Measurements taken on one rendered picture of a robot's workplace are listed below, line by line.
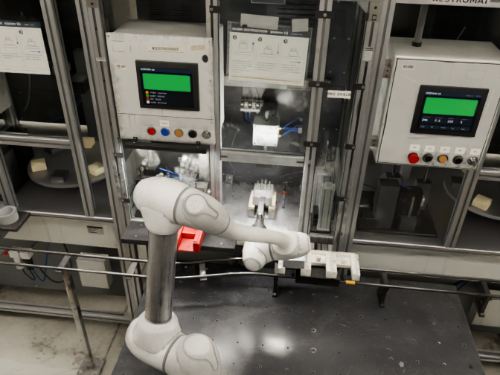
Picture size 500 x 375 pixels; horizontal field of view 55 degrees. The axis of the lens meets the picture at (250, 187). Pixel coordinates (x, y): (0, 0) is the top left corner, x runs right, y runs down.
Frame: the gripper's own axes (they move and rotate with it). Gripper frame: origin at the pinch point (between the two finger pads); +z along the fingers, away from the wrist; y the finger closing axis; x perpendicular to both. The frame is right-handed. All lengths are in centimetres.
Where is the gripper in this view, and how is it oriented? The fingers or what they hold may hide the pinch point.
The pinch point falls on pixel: (262, 207)
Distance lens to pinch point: 232.0
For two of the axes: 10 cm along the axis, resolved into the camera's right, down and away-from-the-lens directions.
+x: -9.9, -0.8, 0.9
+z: 1.2, -5.4, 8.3
